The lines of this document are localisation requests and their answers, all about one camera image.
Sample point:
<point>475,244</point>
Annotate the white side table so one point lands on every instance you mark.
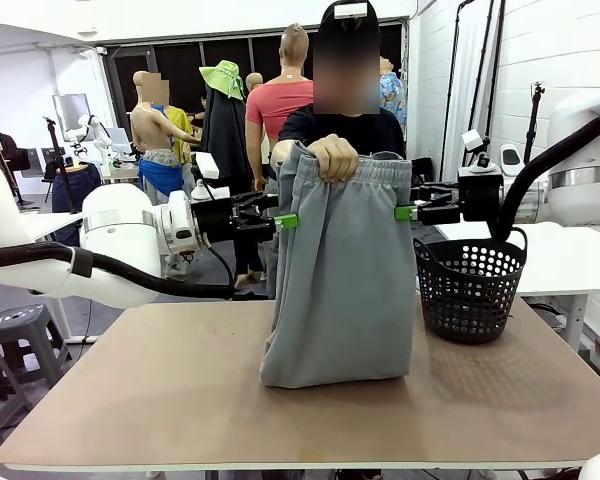
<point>50,224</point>

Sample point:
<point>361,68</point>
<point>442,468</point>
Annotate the figure in yellow shirt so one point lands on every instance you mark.
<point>180,125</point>

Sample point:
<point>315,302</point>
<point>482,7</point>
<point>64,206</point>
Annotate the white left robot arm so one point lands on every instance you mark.
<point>115,235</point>

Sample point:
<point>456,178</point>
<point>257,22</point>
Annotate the person's right hand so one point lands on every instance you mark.
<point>337,157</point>

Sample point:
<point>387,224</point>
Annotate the black perforated plastic basket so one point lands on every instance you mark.
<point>470,300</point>

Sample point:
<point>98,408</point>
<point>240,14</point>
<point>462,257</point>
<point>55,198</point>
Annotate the mannequin legs in blue jeans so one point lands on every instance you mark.
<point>77,182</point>

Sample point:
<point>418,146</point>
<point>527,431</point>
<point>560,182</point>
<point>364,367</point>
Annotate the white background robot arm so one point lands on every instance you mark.
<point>87,135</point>

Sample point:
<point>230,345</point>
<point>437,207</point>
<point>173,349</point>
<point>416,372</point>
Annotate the person in black t-shirt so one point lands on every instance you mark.
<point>375,130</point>

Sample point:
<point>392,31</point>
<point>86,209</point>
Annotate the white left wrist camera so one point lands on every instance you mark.
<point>207,166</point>

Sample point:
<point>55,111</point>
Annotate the mannequin in black coat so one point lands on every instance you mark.
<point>227,150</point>

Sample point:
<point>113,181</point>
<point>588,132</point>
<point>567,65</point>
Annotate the white board on stand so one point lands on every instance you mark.
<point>72,107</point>

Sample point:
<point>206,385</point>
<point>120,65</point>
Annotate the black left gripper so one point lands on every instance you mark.
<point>215,215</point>

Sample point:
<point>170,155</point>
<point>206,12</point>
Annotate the mannequin in floral blue shirt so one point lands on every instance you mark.
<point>394,95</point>

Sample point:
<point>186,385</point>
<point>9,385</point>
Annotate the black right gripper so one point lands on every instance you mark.
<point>480,197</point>

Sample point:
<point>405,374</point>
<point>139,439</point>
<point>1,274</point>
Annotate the beige mannequin with blue wrap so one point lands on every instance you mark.
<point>155,140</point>

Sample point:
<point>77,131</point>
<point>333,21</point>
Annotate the black camera tripod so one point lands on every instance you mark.
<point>57,150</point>

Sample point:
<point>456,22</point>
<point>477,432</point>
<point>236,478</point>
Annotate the person's right forearm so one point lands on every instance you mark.
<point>290,150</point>

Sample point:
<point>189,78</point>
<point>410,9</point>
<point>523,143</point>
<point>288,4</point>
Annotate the mannequin in red crop top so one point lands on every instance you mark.
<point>270,105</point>

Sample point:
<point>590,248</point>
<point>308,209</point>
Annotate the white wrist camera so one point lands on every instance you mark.
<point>475,139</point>
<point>207,166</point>

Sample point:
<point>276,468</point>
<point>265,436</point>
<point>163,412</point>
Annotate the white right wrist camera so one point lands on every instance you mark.
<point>475,139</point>

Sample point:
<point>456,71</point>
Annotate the green sun hat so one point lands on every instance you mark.
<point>224,77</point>

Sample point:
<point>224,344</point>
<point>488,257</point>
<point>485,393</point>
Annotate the grey training pants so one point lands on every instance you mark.
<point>340,290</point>

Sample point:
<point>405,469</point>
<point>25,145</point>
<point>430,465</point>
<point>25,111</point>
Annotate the small bald mannequin head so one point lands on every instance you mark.
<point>254,81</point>

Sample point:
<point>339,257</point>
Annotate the black wall pole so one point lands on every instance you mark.
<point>450,75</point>
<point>477,75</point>
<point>495,75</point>

